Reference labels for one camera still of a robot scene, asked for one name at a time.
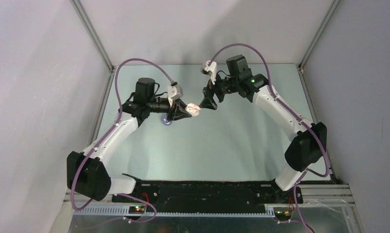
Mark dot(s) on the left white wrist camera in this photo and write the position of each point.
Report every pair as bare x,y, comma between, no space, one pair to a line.
174,92

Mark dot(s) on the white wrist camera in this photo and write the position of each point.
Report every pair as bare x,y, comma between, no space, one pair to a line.
174,92
210,68

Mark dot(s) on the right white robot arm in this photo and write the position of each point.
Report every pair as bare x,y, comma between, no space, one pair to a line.
308,140

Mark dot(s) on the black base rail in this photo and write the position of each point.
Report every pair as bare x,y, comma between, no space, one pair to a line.
210,197

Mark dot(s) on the purple earbud charging case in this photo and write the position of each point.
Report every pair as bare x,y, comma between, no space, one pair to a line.
166,122

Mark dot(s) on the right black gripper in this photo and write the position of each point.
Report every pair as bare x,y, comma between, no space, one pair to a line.
208,102

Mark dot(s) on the aluminium frame post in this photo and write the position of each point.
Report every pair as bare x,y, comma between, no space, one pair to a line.
90,29
319,32

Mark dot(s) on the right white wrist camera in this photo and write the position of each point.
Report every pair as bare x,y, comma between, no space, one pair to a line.
210,68

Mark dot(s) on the circuit board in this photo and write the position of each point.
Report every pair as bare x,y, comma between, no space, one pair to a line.
283,216
137,210

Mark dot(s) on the left circuit board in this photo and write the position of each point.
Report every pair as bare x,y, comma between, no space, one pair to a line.
137,210

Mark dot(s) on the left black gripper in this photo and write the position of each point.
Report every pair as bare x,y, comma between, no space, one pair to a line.
177,110

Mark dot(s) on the right circuit board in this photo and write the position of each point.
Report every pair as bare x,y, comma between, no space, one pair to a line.
283,216

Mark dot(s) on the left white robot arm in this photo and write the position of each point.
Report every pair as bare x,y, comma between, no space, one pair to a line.
86,171

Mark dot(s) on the white earbud charging case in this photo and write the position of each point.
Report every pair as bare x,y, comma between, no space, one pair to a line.
193,109

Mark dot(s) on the right aluminium frame post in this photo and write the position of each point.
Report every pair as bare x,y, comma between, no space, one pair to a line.
319,32

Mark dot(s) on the left aluminium frame post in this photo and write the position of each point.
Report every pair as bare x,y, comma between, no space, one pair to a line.
90,29

